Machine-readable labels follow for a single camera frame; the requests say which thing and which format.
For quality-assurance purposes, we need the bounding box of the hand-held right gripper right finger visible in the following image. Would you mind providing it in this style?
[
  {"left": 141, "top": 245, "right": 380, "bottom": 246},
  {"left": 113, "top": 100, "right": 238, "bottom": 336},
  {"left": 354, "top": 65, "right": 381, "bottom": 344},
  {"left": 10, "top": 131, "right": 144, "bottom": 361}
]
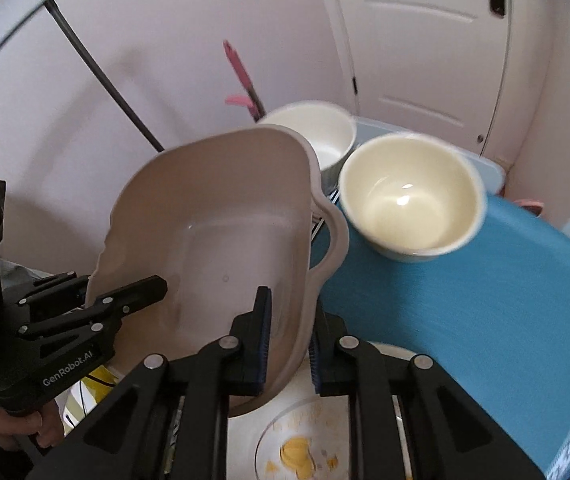
[{"left": 307, "top": 305, "right": 550, "bottom": 480}]

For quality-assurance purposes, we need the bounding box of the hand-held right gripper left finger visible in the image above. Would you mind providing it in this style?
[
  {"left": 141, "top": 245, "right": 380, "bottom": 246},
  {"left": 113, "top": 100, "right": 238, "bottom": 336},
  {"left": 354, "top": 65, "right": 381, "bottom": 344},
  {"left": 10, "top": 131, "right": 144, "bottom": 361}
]
[{"left": 28, "top": 286, "right": 273, "bottom": 480}]

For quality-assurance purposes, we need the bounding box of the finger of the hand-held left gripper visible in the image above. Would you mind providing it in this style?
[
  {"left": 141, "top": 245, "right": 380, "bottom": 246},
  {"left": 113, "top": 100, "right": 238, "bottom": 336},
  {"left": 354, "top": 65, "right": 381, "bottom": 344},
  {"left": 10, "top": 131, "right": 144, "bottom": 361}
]
[
  {"left": 4, "top": 270, "right": 92, "bottom": 307},
  {"left": 18, "top": 275, "right": 168, "bottom": 339}
]

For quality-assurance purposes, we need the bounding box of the pink square handled bowl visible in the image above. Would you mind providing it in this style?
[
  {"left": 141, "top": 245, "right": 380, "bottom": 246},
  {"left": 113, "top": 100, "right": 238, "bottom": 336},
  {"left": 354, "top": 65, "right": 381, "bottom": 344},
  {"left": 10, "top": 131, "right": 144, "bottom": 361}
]
[{"left": 85, "top": 127, "right": 351, "bottom": 418}]

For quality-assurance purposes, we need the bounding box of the person's left hand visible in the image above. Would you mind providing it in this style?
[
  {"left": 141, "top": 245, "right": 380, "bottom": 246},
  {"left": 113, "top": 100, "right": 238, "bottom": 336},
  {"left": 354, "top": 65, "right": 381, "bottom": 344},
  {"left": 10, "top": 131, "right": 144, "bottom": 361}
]
[{"left": 0, "top": 400, "right": 66, "bottom": 453}]

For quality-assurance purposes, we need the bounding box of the cartoon printed plate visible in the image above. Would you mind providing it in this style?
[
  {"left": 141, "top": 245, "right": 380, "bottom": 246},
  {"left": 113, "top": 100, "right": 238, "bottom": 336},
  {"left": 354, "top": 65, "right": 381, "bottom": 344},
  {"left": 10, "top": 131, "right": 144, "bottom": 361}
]
[{"left": 225, "top": 342, "right": 416, "bottom": 480}]

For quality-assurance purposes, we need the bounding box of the teal patterned tablecloth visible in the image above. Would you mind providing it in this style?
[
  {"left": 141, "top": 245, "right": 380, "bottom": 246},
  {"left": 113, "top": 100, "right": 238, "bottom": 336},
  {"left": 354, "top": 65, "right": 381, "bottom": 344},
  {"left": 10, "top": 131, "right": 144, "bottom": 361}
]
[{"left": 310, "top": 192, "right": 570, "bottom": 480}]

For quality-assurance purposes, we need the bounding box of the cream round bowl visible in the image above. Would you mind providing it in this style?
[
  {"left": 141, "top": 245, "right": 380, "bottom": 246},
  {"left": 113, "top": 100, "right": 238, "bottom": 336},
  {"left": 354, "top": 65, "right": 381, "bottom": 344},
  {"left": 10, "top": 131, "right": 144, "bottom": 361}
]
[{"left": 339, "top": 132, "right": 488, "bottom": 263}]

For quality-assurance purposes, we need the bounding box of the white square bowl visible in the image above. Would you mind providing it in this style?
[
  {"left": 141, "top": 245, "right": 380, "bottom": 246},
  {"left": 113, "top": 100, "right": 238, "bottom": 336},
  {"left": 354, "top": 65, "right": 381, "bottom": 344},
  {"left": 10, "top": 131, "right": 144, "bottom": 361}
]
[{"left": 257, "top": 101, "right": 357, "bottom": 187}]

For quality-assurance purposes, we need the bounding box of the white dish rack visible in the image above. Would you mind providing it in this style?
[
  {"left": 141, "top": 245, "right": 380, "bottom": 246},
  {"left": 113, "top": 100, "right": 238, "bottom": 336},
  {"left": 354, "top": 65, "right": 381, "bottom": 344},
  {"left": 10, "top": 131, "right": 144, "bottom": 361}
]
[{"left": 310, "top": 115, "right": 506, "bottom": 241}]

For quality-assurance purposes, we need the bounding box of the small pink object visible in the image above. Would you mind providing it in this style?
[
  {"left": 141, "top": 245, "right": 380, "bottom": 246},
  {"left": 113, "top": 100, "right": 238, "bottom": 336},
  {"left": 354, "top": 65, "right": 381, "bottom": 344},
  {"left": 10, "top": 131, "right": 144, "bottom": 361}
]
[{"left": 515, "top": 199, "right": 546, "bottom": 217}]

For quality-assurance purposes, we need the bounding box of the white panel door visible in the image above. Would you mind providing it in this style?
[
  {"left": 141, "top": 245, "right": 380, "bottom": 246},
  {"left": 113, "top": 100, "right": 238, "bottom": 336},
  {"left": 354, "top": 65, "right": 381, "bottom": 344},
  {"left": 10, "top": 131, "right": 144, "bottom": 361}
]
[{"left": 315, "top": 0, "right": 556, "bottom": 161}]

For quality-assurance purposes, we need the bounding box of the red broom handle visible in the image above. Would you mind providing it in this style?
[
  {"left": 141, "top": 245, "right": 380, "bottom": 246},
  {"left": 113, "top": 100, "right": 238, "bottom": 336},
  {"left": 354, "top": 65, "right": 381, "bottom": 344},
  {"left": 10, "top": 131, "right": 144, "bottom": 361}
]
[{"left": 222, "top": 40, "right": 267, "bottom": 123}]

